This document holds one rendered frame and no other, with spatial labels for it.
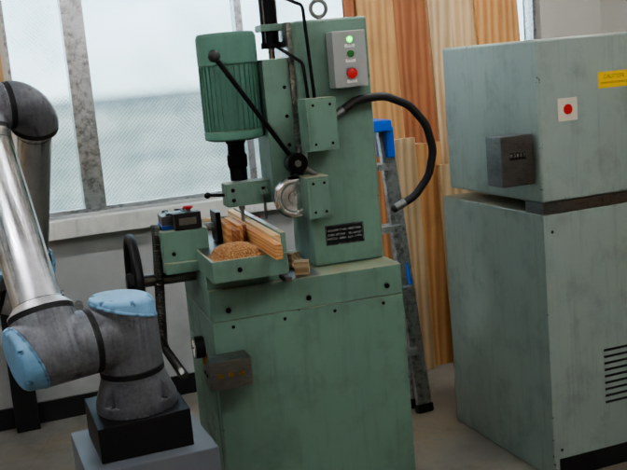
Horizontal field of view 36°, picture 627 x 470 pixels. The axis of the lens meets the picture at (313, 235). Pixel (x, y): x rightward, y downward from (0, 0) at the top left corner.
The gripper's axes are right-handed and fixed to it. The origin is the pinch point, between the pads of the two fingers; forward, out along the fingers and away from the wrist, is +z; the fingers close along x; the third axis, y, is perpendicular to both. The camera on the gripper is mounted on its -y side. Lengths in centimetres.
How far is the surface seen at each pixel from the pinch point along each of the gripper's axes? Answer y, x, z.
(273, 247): 38, -45, 37
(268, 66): 86, -13, 31
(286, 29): 97, -13, 34
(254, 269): 30, -38, 35
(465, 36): 136, 129, 152
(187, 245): 30.0, -14.6, 20.6
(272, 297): 22, -28, 45
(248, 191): 49, -9, 36
